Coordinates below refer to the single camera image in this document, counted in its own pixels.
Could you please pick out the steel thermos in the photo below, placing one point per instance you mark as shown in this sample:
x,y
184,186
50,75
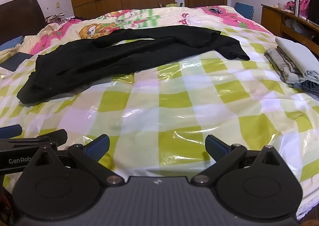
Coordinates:
x,y
296,6

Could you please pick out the olive grey folded cloth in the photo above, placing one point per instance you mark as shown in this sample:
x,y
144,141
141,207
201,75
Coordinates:
x,y
279,62

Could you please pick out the dark blue book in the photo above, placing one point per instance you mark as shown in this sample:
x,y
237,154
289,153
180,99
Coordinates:
x,y
16,61

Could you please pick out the dark blue folded jeans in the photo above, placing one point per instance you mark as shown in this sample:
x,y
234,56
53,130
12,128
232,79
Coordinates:
x,y
311,88

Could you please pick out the black monitor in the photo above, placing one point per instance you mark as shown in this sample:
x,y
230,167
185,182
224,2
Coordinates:
x,y
313,7

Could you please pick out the blue pillow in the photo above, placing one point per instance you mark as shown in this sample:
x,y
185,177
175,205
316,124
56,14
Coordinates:
x,y
11,43

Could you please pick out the green checkered plastic sheet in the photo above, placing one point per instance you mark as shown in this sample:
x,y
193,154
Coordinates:
x,y
174,101

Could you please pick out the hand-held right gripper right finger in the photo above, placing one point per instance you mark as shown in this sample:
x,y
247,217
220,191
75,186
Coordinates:
x,y
216,146

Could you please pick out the striped cloth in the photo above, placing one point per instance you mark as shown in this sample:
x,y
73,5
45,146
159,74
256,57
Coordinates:
x,y
56,17

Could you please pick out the small dark cloth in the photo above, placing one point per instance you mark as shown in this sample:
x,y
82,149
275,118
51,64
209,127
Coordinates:
x,y
216,11

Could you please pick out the light grey folded cloth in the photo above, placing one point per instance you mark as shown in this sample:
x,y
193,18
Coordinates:
x,y
296,55

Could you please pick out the wooden desk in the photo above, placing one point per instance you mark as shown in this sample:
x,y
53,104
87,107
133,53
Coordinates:
x,y
271,20

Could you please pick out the cartoon printed quilt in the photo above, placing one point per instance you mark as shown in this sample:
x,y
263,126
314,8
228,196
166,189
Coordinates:
x,y
129,19

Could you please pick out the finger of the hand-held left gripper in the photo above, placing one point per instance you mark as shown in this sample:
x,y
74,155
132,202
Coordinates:
x,y
30,142
11,130

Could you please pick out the blue foam mat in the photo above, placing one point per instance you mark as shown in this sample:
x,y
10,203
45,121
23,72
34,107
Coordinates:
x,y
244,10

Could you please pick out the dark wooden headboard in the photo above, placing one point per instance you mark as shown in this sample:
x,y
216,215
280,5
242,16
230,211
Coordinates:
x,y
20,19

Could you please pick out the black pants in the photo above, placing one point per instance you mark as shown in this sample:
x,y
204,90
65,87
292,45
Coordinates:
x,y
112,59

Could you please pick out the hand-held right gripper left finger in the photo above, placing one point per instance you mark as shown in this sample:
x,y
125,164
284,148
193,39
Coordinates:
x,y
97,146

